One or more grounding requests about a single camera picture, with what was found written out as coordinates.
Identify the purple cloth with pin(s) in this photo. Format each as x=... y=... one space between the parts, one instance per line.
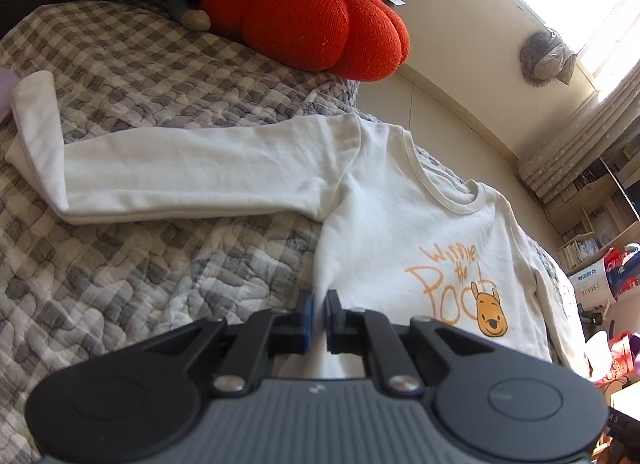
x=5 y=93

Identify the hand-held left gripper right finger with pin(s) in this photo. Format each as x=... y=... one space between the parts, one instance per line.
x=334 y=324

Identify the red shopping bag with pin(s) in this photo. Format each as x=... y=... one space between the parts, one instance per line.
x=625 y=269

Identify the white paper shopping bag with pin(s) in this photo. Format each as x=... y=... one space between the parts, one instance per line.
x=592 y=284

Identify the grey checked quilt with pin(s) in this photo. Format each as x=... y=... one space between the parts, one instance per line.
x=125 y=269

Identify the grey furry hat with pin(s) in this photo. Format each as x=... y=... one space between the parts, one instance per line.
x=542 y=56

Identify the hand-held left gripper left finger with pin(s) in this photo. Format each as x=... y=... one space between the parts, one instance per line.
x=309 y=319

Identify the white long-sleeve printed shirt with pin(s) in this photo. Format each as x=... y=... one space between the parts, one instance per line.
x=400 y=214

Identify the wooden desk shelf unit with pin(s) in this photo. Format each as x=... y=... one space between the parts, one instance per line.
x=600 y=194

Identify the red flower-shaped cushion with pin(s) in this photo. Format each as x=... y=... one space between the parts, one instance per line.
x=310 y=13

